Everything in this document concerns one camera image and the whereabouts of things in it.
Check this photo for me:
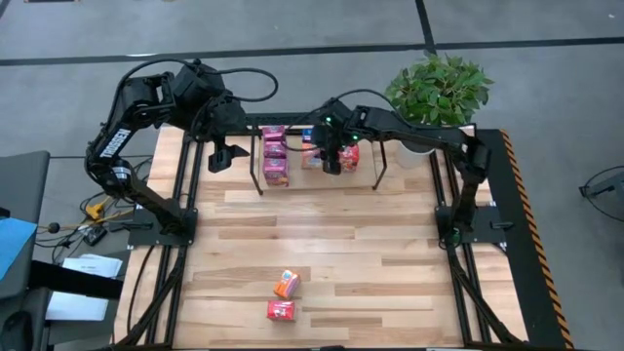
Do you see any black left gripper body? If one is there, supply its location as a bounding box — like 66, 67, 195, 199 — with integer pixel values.
202, 95, 249, 142

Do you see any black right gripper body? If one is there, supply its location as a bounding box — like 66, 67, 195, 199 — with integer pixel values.
310, 98, 361, 151

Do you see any red Froot Loops cereal box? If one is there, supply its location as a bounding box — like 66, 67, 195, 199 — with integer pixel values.
266, 299, 296, 322
339, 143, 361, 174

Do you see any orange Mini Wheats cereal box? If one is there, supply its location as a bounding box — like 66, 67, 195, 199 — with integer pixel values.
272, 269, 301, 299
300, 142, 324, 171

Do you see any wooden shelf with black legs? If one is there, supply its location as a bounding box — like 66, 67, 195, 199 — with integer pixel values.
249, 121, 390, 197

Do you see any white paper stack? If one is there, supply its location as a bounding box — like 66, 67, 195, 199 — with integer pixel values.
45, 253, 124, 322

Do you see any white plant pot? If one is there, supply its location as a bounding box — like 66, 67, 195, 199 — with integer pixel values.
395, 124, 438, 170

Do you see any green leafy plant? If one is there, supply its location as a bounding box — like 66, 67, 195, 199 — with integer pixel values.
384, 52, 494, 129

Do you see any black flat bar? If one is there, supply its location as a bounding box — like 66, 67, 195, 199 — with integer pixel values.
27, 259, 124, 300

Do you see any blue sheet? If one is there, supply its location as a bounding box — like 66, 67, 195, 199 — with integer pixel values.
0, 216, 39, 283

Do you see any black mat with hazard stripe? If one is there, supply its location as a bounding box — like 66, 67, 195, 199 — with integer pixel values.
475, 127, 575, 351

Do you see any grey stand base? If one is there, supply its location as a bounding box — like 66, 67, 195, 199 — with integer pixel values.
578, 170, 624, 200

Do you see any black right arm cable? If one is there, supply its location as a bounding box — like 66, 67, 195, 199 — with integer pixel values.
280, 87, 401, 152

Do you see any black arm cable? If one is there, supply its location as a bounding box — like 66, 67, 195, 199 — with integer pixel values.
280, 87, 401, 152
109, 57, 280, 128

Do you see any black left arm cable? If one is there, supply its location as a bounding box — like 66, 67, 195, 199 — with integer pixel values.
109, 57, 280, 128

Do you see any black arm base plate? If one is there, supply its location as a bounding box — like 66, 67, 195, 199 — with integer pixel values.
127, 207, 200, 248
435, 204, 509, 246

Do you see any yellow cable connector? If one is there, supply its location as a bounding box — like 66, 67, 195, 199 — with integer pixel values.
85, 197, 107, 220

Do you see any black aluminium table frame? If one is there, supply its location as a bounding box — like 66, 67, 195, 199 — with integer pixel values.
114, 125, 527, 351

